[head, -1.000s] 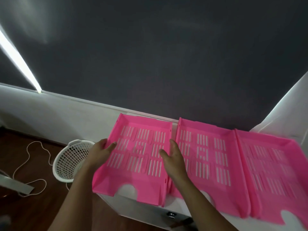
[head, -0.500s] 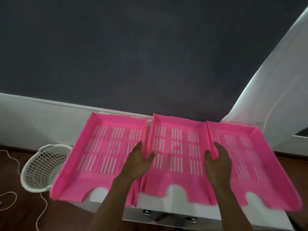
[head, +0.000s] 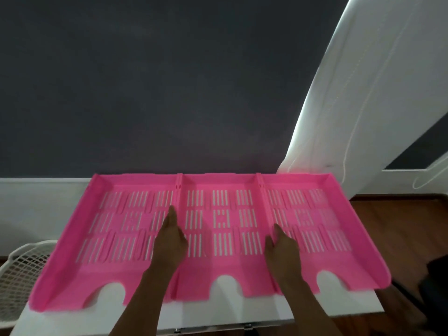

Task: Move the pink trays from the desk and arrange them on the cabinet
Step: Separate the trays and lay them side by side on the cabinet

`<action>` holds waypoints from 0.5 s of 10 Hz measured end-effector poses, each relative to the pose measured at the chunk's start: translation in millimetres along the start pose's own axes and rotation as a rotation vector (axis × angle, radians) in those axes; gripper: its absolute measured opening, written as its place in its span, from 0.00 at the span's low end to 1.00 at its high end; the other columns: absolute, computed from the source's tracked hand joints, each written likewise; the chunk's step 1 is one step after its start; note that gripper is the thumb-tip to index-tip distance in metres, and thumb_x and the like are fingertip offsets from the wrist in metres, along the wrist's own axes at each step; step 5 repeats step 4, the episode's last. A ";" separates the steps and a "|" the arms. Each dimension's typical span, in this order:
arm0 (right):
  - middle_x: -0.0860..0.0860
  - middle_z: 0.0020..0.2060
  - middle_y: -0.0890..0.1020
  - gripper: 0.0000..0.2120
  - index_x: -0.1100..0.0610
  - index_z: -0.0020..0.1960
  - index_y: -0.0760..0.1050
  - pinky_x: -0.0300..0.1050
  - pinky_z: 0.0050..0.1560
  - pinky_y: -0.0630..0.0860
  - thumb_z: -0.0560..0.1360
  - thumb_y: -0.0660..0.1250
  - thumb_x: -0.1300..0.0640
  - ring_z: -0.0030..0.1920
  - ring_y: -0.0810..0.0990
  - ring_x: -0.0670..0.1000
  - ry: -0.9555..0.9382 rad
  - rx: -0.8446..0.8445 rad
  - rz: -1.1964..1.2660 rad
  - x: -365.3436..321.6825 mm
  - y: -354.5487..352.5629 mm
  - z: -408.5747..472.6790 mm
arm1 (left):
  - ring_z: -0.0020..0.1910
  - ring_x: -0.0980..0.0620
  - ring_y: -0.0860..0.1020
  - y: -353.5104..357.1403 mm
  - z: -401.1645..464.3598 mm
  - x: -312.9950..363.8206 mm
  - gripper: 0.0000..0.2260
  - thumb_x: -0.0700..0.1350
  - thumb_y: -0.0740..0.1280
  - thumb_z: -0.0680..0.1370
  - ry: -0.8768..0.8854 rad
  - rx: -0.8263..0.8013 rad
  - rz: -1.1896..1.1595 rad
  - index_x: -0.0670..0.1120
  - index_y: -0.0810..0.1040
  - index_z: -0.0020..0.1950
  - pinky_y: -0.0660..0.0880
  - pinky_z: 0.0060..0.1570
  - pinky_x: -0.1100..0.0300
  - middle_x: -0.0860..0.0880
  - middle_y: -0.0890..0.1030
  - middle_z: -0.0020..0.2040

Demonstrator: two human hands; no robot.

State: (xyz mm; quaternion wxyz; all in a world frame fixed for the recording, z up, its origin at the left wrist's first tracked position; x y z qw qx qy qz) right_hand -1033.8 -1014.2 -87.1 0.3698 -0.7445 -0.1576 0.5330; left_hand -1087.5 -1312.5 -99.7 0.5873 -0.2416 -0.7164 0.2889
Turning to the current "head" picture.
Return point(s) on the person's right thumb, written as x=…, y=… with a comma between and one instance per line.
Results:
x=268, y=245

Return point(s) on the person's left hand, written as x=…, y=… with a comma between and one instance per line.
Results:
x=169, y=248

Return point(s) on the person's right hand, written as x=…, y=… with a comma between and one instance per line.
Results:
x=285, y=258

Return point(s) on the person's right forearm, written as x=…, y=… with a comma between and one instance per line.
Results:
x=308, y=307

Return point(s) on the person's left forearm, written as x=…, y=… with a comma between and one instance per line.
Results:
x=147, y=304

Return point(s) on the black object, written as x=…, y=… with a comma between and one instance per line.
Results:
x=434, y=290

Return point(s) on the white curtain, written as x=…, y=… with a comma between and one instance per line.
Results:
x=367, y=83

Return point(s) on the pink slotted plastic tray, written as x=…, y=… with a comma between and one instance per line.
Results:
x=224, y=272
x=115, y=272
x=346, y=269

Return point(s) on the white plastic mesh basket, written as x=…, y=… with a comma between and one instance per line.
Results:
x=21, y=276

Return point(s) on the person's left thumb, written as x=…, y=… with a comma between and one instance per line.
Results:
x=183, y=242

